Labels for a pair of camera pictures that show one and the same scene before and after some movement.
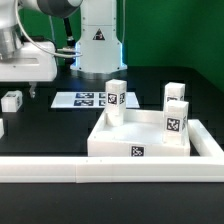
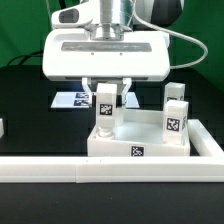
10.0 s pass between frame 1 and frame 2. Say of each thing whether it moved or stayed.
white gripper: moved
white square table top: stayed
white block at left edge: stayed
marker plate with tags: stayed
